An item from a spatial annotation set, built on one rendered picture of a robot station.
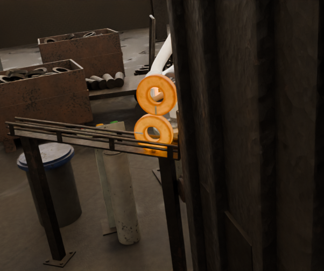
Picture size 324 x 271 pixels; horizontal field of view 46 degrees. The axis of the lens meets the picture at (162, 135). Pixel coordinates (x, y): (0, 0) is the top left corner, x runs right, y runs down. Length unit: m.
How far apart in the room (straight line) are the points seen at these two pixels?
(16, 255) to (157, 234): 0.75
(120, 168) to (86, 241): 0.52
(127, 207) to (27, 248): 0.63
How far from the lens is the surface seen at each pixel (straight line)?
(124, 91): 3.79
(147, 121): 1.47
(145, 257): 2.00
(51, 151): 2.28
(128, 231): 2.05
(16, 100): 3.60
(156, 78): 1.40
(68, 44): 5.12
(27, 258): 2.22
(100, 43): 5.17
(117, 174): 1.88
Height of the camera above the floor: 1.23
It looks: 21 degrees down
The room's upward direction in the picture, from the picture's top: 7 degrees counter-clockwise
